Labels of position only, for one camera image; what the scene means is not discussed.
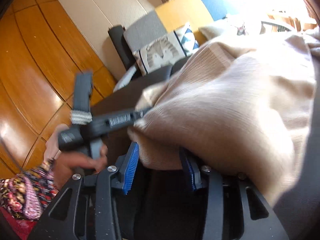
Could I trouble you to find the beige knit sweater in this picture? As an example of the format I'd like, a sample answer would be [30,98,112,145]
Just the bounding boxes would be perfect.
[128,29,319,206]

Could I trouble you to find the floral patterned sleeve forearm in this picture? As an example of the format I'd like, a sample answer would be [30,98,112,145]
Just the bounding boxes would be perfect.
[1,159,59,221]

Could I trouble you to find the person's left hand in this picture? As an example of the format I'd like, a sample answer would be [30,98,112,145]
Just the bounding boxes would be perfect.
[44,124,108,190]

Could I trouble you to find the wooden panel wardrobe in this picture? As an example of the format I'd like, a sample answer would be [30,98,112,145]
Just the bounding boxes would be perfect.
[1,0,116,178]

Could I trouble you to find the black rolled mat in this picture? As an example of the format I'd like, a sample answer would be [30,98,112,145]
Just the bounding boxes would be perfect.
[108,25,136,70]

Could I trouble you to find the tiger print cushion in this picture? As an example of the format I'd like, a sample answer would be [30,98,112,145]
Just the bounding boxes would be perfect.
[133,22,200,76]

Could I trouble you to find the deer print cushion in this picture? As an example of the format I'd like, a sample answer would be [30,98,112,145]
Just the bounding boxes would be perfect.
[199,25,225,41]

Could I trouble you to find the grey yellow blue sofa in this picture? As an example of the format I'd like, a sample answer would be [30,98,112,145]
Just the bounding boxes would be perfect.
[113,0,296,93]

